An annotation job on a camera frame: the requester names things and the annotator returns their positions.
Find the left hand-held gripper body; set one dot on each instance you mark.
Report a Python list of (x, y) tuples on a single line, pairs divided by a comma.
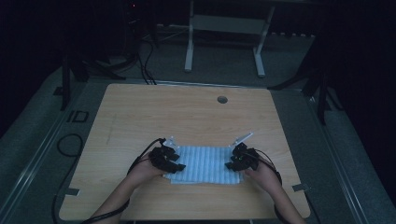
[(162, 155)]

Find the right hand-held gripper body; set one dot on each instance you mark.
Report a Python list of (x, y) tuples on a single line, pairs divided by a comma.
[(247, 157)]

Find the blue striped towel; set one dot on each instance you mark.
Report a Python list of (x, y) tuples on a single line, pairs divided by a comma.
[(204, 165)]

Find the person's left hand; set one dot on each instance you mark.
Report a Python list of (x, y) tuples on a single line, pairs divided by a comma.
[(144, 172)]

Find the person's right hand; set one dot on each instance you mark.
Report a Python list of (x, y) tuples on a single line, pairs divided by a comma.
[(263, 175)]

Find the round grey table grommet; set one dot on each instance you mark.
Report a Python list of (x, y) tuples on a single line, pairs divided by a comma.
[(222, 100)]

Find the grey tape piece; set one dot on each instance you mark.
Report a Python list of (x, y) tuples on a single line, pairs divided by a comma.
[(72, 191), (300, 187)]

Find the black metal stand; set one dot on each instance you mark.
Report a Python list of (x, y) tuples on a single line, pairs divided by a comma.
[(66, 84), (322, 93)]

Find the dark equipment rack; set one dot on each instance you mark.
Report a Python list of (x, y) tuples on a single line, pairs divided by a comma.
[(135, 21)]

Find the metal floor rail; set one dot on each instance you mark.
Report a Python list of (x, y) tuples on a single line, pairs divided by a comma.
[(34, 161), (339, 161)]

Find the white metal desk frame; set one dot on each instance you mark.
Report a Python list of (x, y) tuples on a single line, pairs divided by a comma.
[(225, 24)]

